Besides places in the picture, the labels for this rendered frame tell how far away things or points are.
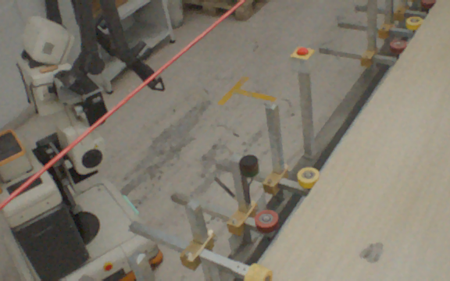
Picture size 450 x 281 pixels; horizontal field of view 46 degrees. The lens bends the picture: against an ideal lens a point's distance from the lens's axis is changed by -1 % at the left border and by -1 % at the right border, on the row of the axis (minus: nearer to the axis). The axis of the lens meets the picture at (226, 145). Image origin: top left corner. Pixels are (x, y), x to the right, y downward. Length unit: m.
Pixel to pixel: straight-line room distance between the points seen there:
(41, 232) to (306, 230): 1.24
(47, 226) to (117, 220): 0.50
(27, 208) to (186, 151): 1.50
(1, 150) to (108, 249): 0.71
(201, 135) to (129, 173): 0.57
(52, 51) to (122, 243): 1.02
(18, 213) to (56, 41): 0.73
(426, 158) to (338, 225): 0.45
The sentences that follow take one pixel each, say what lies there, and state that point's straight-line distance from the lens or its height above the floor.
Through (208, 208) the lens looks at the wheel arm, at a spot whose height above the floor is 0.86.
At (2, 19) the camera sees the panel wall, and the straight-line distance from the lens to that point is 4.27.
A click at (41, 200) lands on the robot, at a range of 2.42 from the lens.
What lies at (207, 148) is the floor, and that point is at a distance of 3.61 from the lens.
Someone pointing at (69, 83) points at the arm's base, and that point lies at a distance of 2.23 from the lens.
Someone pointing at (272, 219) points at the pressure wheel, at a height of 0.91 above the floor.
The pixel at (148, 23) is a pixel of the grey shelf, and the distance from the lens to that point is 5.08.
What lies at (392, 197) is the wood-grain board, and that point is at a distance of 1.91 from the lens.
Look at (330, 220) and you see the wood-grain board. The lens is 1.82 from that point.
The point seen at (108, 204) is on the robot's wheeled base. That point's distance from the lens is 3.00.
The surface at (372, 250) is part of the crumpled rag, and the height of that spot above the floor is 0.92.
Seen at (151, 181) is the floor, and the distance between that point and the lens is 3.48.
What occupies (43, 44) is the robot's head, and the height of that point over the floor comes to 1.33.
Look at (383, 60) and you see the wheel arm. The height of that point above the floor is 0.81.
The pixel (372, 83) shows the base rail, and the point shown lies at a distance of 2.83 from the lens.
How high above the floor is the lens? 2.25
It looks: 39 degrees down
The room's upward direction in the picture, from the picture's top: 11 degrees counter-clockwise
